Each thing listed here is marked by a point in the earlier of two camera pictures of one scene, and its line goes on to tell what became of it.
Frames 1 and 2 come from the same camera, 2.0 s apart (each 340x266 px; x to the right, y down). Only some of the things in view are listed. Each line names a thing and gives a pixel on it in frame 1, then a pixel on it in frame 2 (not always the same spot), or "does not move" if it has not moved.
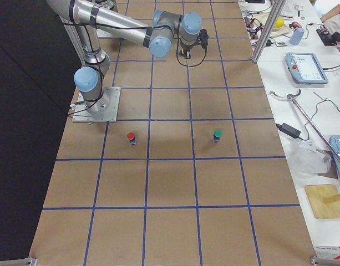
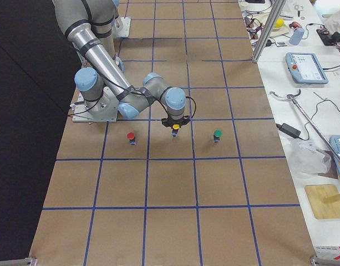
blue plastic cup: (297, 36) does not move
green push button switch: (218, 133) does not move
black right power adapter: (288, 130) does not move
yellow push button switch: (185, 53) → (175, 129)
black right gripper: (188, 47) → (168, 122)
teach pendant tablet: (305, 68) does not move
